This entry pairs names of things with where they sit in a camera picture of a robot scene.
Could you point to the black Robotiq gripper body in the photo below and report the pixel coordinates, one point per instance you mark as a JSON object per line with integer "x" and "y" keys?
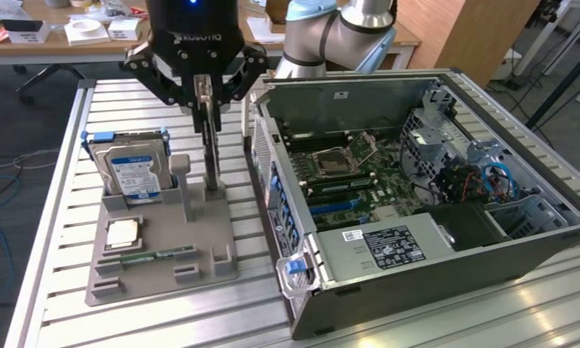
{"x": 195, "y": 40}

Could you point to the graphics card with metal bracket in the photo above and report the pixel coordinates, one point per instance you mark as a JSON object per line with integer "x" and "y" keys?
{"x": 213, "y": 163}

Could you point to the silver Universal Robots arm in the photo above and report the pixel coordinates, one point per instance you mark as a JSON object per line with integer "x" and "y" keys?
{"x": 304, "y": 36}

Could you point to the white paper stack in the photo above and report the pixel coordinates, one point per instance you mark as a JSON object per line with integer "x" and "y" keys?
{"x": 263, "y": 30}

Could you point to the small white labelled box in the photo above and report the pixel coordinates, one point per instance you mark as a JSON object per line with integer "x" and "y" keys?
{"x": 124, "y": 29}

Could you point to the brown cardboard box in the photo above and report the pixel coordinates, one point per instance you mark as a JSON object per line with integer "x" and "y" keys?
{"x": 276, "y": 11}

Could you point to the white box with tape roll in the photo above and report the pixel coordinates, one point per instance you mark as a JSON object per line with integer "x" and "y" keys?
{"x": 87, "y": 32}

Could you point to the wooden desk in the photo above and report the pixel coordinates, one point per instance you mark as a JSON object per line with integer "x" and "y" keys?
{"x": 53, "y": 50}

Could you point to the black office chair base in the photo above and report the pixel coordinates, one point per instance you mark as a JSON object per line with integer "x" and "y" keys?
{"x": 39, "y": 79}

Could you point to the hard disk in blue caddy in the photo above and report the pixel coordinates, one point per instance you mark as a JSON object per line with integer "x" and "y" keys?
{"x": 131, "y": 170}

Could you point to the CPU socket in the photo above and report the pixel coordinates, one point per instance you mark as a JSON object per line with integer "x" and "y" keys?
{"x": 332, "y": 163}

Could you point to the small black device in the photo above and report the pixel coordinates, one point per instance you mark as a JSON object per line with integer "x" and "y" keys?
{"x": 23, "y": 25}

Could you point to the installed RAM stick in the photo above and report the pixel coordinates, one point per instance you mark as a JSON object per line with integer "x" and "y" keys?
{"x": 340, "y": 183}

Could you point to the blue expansion slot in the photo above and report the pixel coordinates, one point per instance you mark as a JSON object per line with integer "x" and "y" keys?
{"x": 331, "y": 207}

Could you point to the grey plastic parts rack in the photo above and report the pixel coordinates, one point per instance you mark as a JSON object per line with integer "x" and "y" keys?
{"x": 169, "y": 232}

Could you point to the silver perforated drive cage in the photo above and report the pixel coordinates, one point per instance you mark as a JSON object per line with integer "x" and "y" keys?
{"x": 429, "y": 145}

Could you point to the green motherboard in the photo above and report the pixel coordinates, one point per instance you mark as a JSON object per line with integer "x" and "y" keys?
{"x": 387, "y": 188}

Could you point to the CPU chip with metal lid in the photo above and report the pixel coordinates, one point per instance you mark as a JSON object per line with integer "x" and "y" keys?
{"x": 121, "y": 234}

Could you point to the wooden cabinet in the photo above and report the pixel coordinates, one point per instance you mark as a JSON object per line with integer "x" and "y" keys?
{"x": 474, "y": 36}

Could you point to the green RAM stick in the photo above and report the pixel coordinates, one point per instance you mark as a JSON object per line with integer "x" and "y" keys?
{"x": 140, "y": 257}

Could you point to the blue case latch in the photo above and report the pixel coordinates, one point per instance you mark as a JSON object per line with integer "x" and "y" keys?
{"x": 297, "y": 268}

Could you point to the grey power supply unit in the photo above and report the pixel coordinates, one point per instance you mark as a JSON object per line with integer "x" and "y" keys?
{"x": 348, "y": 261}

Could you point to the black slanted pole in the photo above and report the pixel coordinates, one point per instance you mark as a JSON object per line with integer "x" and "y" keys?
{"x": 560, "y": 87}

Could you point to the open grey PC case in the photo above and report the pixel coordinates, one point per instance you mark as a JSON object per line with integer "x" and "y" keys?
{"x": 415, "y": 290}

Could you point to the silver disk bay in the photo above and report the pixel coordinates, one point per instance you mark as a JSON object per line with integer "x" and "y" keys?
{"x": 531, "y": 214}

